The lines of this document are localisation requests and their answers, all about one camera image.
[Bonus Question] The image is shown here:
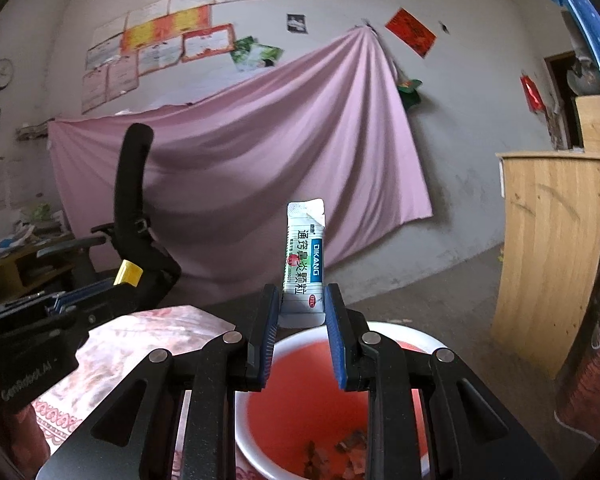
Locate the wooden desk with shelf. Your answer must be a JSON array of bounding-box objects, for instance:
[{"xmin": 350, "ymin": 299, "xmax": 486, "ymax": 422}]
[{"xmin": 0, "ymin": 232, "xmax": 76, "ymax": 306}]

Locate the wire wall shelf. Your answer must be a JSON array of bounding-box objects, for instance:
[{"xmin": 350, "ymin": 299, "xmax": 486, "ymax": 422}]
[{"xmin": 16, "ymin": 121, "xmax": 51, "ymax": 141}]

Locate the black office chair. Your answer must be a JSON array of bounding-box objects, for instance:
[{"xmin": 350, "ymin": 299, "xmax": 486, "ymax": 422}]
[{"xmin": 37, "ymin": 122, "xmax": 182, "ymax": 311}]

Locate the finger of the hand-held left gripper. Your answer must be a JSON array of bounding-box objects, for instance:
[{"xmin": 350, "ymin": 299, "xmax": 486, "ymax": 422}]
[
  {"xmin": 75, "ymin": 284, "xmax": 143, "ymax": 333},
  {"xmin": 52, "ymin": 279, "xmax": 126, "ymax": 311}
]

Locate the yellow wrapper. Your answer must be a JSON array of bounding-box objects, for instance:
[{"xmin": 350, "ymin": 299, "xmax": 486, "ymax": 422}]
[{"xmin": 114, "ymin": 260, "xmax": 144, "ymax": 288}]

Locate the grey bundle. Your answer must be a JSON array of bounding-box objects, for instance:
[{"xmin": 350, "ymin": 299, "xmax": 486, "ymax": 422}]
[{"xmin": 566, "ymin": 57, "xmax": 600, "ymax": 97}]

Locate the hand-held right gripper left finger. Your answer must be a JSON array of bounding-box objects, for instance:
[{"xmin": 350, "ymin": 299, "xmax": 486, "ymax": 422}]
[{"xmin": 35, "ymin": 283, "xmax": 282, "ymax": 480}]

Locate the green white plastic bag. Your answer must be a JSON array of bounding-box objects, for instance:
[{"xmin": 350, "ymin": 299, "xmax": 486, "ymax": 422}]
[{"xmin": 30, "ymin": 202, "xmax": 56, "ymax": 226}]

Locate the red hanging packet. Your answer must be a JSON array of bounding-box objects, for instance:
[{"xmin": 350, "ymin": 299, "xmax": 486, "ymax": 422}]
[{"xmin": 520, "ymin": 75, "xmax": 543, "ymax": 113}]

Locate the white sachet with blue stripe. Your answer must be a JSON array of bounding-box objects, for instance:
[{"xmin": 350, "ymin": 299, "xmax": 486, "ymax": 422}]
[{"xmin": 280, "ymin": 199, "xmax": 328, "ymax": 328}]

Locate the blue printed curtain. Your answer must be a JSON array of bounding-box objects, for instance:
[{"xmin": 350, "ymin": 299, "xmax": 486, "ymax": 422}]
[{"xmin": 520, "ymin": 0, "xmax": 600, "ymax": 443}]

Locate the floral covered round table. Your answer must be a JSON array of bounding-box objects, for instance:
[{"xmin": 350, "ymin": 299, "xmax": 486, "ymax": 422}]
[{"xmin": 27, "ymin": 305, "xmax": 261, "ymax": 480}]

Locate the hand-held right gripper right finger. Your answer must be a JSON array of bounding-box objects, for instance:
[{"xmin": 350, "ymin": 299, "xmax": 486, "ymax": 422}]
[{"xmin": 325, "ymin": 282, "xmax": 563, "ymax": 480}]

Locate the green and red hanging ornament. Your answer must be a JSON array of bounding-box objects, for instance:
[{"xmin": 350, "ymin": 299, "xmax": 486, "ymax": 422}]
[{"xmin": 397, "ymin": 79, "xmax": 424, "ymax": 108}]

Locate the group of wall certificates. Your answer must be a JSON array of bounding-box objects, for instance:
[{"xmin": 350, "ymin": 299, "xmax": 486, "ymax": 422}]
[{"xmin": 80, "ymin": 0, "xmax": 267, "ymax": 115}]

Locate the pile of papers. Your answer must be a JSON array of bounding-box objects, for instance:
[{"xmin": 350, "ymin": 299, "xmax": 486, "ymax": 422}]
[{"xmin": 0, "ymin": 222, "xmax": 66, "ymax": 263}]

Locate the red paper poster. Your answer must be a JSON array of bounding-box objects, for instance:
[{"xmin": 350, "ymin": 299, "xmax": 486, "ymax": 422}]
[{"xmin": 385, "ymin": 7, "xmax": 437, "ymax": 58}]

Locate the large light wooden board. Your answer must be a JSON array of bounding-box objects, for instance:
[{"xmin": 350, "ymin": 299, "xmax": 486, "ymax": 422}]
[{"xmin": 490, "ymin": 150, "xmax": 600, "ymax": 378}]

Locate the pink cloth sheet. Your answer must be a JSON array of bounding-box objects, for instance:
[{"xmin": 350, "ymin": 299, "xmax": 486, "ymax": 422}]
[{"xmin": 47, "ymin": 25, "xmax": 435, "ymax": 273}]

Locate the green plant photo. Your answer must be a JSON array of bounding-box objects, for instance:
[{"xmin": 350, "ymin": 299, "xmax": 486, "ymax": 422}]
[
  {"xmin": 230, "ymin": 36, "xmax": 258, "ymax": 66},
  {"xmin": 250, "ymin": 45, "xmax": 285, "ymax": 72}
]

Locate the pile of brown wrapper scraps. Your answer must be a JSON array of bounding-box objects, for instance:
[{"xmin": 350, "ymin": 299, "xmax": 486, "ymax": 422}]
[{"xmin": 300, "ymin": 430, "xmax": 371, "ymax": 480}]

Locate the orange and white basin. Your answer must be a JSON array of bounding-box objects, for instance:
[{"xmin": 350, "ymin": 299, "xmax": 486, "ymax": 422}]
[{"xmin": 234, "ymin": 321, "xmax": 451, "ymax": 480}]

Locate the small light wooden board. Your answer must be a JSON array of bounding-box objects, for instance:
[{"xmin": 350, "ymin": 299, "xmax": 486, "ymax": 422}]
[{"xmin": 574, "ymin": 95, "xmax": 600, "ymax": 161}]

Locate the dark wooden door frame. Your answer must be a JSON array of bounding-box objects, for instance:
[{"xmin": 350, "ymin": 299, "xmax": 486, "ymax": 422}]
[{"xmin": 544, "ymin": 51, "xmax": 588, "ymax": 151}]

